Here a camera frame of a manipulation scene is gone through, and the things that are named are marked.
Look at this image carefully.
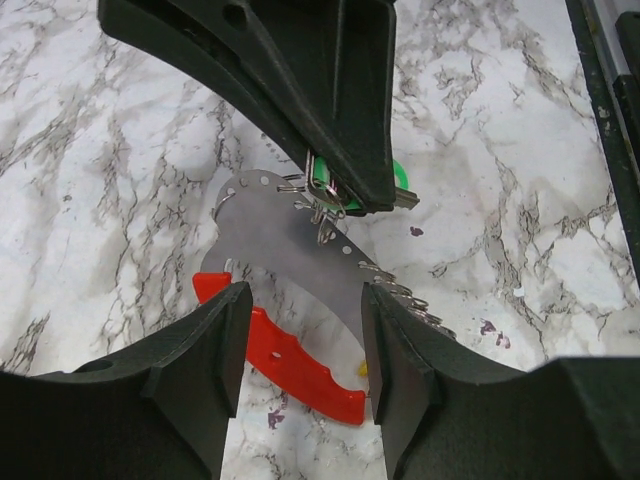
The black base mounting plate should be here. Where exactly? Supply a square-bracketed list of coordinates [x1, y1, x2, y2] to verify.
[566, 0, 639, 271]

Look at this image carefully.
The green head key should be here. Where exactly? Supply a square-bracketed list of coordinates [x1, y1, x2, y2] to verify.
[392, 160, 420, 210]

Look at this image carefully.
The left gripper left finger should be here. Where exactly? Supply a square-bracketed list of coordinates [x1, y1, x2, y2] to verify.
[1, 282, 253, 479]

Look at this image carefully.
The green key tag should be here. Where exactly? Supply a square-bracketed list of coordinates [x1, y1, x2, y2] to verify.
[305, 154, 362, 216]

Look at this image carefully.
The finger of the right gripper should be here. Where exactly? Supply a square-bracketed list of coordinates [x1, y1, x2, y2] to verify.
[97, 0, 396, 212]

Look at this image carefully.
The keyring bunch with tags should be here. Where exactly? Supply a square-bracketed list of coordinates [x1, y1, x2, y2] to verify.
[192, 169, 456, 425]

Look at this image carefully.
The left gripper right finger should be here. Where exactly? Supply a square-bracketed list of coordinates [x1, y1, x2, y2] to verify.
[361, 285, 639, 479]

